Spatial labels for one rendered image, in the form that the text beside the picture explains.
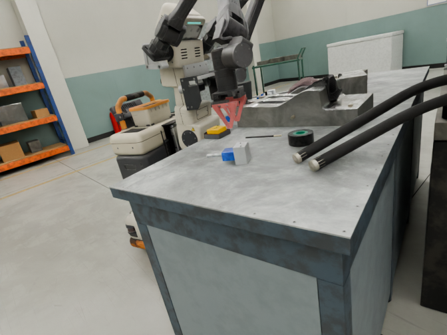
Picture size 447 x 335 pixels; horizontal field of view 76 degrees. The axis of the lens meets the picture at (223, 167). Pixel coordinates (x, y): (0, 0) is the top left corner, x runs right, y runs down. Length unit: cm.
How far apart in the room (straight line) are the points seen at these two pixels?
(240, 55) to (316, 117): 49
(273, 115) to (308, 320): 76
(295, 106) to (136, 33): 618
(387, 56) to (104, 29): 612
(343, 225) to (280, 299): 27
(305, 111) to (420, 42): 739
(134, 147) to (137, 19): 573
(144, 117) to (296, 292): 134
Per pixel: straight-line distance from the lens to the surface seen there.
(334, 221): 54
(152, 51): 140
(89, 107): 651
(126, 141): 166
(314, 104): 111
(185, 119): 155
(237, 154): 83
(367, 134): 81
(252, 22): 140
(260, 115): 121
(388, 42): 772
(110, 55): 677
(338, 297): 63
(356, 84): 150
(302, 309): 71
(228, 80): 78
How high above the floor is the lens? 110
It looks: 21 degrees down
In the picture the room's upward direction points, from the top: 11 degrees counter-clockwise
